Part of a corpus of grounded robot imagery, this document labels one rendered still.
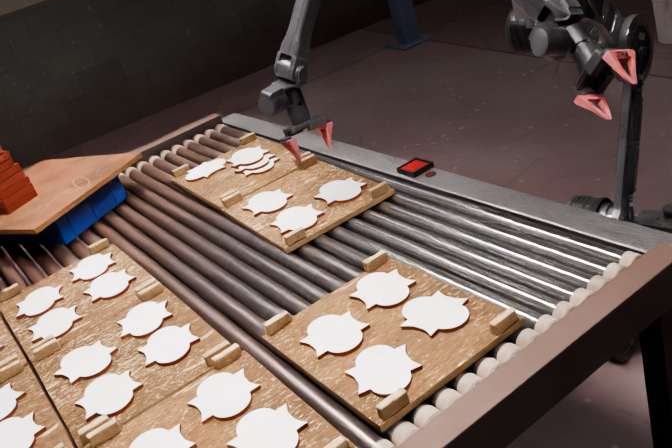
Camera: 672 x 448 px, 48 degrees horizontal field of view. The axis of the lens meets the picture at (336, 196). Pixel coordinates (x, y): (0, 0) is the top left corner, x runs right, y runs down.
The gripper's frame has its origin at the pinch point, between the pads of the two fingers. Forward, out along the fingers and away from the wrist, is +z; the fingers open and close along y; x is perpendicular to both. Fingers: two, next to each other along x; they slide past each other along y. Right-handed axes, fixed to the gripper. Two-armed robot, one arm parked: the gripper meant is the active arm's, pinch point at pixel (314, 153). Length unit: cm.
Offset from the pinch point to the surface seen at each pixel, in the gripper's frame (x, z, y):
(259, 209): 10.7, 9.5, -17.4
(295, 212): -1.4, 12.1, -12.4
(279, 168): 32.7, 5.3, 1.4
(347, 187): -3.1, 12.2, 4.0
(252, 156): 43.9, -0.3, -1.4
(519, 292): -72, 31, -2
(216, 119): 105, -11, 12
